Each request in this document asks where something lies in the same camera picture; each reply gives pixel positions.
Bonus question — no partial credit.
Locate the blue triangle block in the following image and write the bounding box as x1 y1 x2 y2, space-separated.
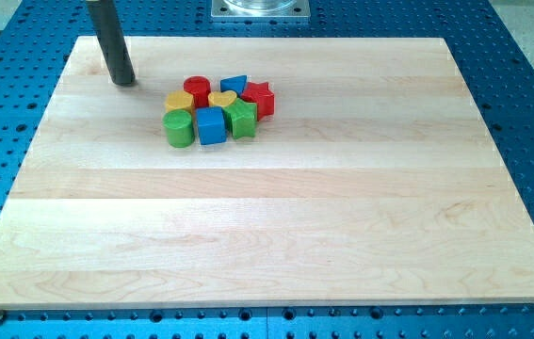
219 75 248 96

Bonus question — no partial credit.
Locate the red star block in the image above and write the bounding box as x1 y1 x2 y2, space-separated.
241 82 275 121

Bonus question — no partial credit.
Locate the blue cube block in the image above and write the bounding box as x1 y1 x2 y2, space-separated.
196 106 227 145

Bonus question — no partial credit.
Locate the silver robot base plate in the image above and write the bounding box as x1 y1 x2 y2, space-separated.
210 0 311 20

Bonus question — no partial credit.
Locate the yellow hexagon block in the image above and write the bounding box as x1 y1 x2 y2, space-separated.
164 90 195 115

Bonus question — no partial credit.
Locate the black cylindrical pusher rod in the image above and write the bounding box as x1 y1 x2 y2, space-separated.
86 0 136 86

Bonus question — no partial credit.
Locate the red cylinder block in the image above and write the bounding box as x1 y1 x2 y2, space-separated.
183 75 211 108

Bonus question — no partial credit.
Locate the green star block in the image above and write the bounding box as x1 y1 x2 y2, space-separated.
223 99 257 139

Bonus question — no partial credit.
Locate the green cylinder block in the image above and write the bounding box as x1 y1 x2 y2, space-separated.
162 109 195 148

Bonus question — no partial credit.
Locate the blue perforated metal table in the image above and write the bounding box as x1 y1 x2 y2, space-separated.
0 1 534 338

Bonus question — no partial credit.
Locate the light wooden board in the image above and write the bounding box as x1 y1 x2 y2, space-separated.
0 36 534 310

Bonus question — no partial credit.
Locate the yellow heart block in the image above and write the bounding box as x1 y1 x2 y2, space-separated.
208 90 237 107

